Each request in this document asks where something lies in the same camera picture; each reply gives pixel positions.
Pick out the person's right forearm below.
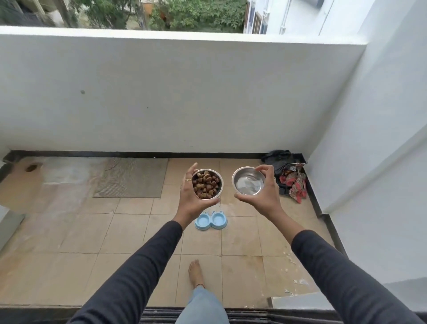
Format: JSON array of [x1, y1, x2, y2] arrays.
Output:
[[272, 208, 425, 324]]

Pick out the white drain pipe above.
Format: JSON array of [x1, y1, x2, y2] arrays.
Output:
[[279, 0, 292, 35]]

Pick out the person's bare foot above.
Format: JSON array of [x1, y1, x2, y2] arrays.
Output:
[[188, 259, 206, 290]]

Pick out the green trees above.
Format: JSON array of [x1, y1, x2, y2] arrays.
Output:
[[69, 0, 248, 33]]

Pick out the person's right hand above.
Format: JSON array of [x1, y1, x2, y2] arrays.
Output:
[[234, 164, 284, 220]]

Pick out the black sliding door track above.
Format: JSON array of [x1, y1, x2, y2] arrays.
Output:
[[0, 304, 427, 324]]

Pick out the white neighbouring building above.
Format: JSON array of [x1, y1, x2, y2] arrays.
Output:
[[243, 0, 376, 36]]

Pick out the steel bowl with water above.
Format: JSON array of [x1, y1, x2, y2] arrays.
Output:
[[232, 166, 266, 196]]

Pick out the person's left hand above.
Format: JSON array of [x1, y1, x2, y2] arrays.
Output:
[[173, 162, 221, 230]]

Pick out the blue double pet bowl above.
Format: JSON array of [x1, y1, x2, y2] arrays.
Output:
[[194, 211, 228, 231]]

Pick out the brown pet food kibble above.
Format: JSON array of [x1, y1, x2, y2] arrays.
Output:
[[192, 170, 220, 199]]

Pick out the red patterned cloth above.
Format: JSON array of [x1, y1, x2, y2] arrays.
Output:
[[279, 162, 308, 204]]

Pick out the black cloth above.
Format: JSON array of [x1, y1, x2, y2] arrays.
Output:
[[261, 150, 306, 195]]

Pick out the person's blue jeans leg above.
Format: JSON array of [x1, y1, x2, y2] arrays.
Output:
[[175, 286, 230, 324]]

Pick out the person's left forearm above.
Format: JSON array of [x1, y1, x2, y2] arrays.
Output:
[[68, 220, 183, 324]]

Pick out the grey door mat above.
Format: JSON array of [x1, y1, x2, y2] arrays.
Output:
[[92, 157, 169, 199]]

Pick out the steel bowl with pet food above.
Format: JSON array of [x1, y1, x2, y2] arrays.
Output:
[[191, 168, 224, 201]]

